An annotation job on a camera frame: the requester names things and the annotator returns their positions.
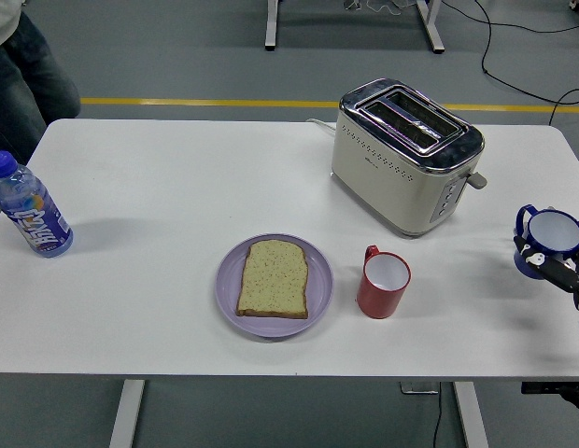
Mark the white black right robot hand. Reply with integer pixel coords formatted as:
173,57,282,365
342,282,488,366
512,218,579,349

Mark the blue enamel cup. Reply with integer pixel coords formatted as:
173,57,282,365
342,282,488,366
512,203,579,280

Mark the red enamel cup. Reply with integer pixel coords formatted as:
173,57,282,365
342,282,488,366
356,245,412,320

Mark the white background desk leg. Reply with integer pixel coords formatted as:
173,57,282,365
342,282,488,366
263,0,279,51
415,0,445,54

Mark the slice of toast bread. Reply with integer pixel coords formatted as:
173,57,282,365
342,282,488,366
236,239,310,320

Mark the black table control panel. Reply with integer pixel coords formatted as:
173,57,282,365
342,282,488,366
521,382,564,396

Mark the white table leg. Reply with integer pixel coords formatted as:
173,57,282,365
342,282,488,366
453,381,489,448
108,379,146,448

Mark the cream and chrome toaster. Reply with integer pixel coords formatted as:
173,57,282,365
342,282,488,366
330,77,489,239

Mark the purple round plate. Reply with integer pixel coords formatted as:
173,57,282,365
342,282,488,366
215,232,335,339

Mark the plastic bottle with blue label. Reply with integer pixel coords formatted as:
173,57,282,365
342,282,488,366
0,149,75,259

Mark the person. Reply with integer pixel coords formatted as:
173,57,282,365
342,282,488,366
0,0,81,164

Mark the grey under-table bracket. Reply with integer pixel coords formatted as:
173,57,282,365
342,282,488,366
400,382,440,396

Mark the black cable under table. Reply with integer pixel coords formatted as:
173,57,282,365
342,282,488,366
431,383,445,448

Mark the thin black floor cable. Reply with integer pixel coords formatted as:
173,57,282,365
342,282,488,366
441,0,579,35

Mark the black looping floor cable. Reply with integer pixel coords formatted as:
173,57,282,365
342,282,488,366
473,0,579,126

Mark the white toaster cord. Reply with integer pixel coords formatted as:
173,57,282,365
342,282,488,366
305,118,338,136

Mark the white floor cable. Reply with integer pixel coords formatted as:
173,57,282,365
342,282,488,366
343,0,415,14

